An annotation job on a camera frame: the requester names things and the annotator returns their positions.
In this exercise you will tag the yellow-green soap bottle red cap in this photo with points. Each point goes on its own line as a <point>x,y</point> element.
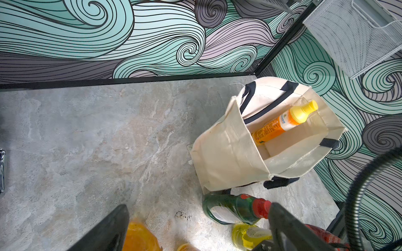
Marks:
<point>247,237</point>

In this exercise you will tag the clear plastic wall bin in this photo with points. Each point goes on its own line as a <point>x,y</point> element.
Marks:
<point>357,35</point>

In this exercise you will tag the dark green bottle red cap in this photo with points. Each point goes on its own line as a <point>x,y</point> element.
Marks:
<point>229,209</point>

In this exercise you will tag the cream canvas shopping bag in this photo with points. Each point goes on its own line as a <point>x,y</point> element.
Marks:
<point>225,155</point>

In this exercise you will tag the large orange soap bottle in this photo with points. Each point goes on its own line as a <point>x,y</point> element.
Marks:
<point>140,238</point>

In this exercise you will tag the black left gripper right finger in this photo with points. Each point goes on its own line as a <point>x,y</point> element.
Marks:
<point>289,234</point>

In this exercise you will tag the orange bottle yellow cap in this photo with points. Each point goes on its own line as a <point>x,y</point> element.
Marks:
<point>285,122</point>
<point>187,247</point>

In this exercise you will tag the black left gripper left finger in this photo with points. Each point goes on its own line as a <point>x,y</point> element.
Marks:
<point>107,235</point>

